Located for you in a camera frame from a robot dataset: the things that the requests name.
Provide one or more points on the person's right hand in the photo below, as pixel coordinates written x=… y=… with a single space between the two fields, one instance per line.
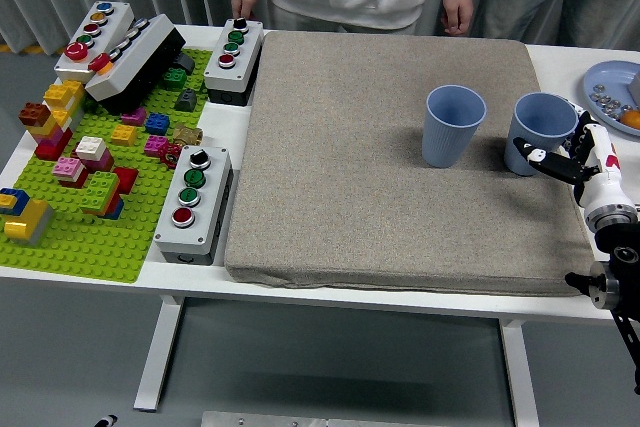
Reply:
x=245 y=4

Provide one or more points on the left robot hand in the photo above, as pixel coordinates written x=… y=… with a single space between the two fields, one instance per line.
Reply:
x=106 y=420

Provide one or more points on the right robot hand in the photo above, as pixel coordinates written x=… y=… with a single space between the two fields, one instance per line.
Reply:
x=600 y=172

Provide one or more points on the person's left hand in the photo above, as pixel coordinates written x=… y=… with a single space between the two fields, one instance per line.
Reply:
x=457 y=12

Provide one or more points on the blue ribbed cup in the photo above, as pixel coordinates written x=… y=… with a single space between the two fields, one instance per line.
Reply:
x=445 y=147
x=542 y=117

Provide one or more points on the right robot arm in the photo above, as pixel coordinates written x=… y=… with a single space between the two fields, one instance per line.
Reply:
x=620 y=252

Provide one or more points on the grey four-button control box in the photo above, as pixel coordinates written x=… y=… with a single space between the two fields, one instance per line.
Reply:
x=240 y=64
x=207 y=212

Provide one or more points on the orange fruit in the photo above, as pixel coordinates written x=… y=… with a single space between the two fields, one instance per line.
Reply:
x=631 y=118

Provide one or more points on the white table leg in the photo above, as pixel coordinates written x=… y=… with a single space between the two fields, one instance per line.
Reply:
x=155 y=357
x=517 y=377

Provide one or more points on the grey block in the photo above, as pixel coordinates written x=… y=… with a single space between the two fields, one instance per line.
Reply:
x=634 y=87

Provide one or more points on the blue plate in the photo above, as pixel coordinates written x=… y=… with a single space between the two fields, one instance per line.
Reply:
x=607 y=77

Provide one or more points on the green toy brick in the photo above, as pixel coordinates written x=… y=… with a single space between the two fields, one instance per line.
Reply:
x=175 y=77
x=100 y=189

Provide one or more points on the long grey black control box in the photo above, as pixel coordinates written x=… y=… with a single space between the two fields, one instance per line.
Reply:
x=145 y=52

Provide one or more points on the dark grey sloped brick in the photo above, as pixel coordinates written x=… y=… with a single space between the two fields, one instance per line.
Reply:
x=186 y=100

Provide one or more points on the grey five-button control box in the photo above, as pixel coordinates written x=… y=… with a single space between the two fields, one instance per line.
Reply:
x=107 y=32

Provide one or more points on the brass valve fitting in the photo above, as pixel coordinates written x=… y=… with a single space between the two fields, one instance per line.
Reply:
x=187 y=134

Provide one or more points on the blue toy brick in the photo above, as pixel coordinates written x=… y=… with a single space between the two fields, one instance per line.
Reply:
x=12 y=197
x=157 y=123

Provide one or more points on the magenta toy brick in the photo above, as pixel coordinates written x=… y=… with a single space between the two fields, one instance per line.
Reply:
x=100 y=163
x=134 y=117
x=155 y=146

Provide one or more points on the red valve handwheel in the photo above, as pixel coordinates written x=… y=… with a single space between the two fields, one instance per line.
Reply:
x=171 y=153

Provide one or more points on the green brick baseplate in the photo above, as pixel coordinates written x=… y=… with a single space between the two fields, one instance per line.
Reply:
x=90 y=252

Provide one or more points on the grey-brown cushion mat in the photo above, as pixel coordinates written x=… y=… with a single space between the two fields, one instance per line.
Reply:
x=350 y=172

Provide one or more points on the white toy brick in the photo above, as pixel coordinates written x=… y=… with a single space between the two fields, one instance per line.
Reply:
x=91 y=146

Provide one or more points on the red toy brick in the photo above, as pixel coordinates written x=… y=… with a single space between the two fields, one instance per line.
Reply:
x=126 y=179
x=50 y=149

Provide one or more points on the yellow grey toy brick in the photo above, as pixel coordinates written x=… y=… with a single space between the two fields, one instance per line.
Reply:
x=27 y=222

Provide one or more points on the brown toy brick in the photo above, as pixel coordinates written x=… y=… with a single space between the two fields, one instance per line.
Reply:
x=34 y=114

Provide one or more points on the pink toy brick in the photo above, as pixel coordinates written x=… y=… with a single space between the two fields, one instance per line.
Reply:
x=68 y=168

